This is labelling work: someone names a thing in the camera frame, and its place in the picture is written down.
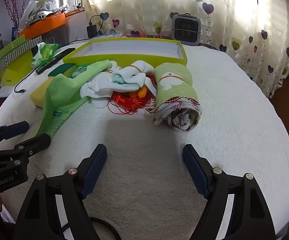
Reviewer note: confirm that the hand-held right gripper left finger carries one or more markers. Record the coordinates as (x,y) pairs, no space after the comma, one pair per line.
(94,170)

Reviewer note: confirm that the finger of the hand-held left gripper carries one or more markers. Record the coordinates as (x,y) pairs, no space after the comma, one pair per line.
(38,140)
(17,128)

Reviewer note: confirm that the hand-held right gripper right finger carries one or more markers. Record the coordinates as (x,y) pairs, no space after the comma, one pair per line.
(197,172)

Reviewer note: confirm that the yellow sponge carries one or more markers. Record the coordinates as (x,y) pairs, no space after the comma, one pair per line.
(38,96)

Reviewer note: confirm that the green towel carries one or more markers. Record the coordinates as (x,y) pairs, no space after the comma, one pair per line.
(177,97)

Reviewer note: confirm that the green printed packet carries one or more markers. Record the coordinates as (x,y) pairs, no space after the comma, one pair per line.
(78,72)

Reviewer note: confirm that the orange tassel beads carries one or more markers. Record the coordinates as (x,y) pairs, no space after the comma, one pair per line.
(142,93)

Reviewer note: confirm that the white and teal sock bundle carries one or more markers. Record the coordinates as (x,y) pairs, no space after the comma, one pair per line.
(127,83)

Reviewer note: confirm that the lime green box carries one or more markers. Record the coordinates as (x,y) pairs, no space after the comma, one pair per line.
(134,48)

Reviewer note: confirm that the lime chevron box lid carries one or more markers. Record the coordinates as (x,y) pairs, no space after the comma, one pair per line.
(12,52)

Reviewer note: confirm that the black smartphone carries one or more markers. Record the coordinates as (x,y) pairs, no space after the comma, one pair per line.
(54,61)

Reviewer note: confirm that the green wet wipes packet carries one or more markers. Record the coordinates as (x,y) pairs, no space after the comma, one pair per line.
(45,53)

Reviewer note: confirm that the dark glass tank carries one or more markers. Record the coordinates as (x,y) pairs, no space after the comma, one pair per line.
(57,36)

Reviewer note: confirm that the orange storage bin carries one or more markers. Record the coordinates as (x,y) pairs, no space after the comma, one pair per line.
(44,22)

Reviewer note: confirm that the pile of white wrapped clutter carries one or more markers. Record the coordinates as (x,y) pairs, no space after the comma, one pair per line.
(34,12)

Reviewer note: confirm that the black power adapter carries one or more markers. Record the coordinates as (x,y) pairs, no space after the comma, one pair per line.
(92,31)

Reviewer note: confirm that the pink blossom branches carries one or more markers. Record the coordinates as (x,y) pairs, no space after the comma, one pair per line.
(10,2)

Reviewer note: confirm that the grey space heater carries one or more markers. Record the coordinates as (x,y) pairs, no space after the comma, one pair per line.
(187,30)

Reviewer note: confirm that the colourful plaid cloth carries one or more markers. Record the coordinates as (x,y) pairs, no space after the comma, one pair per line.
(144,35)

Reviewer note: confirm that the heart print curtain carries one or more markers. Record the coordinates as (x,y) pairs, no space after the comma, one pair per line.
(234,17)

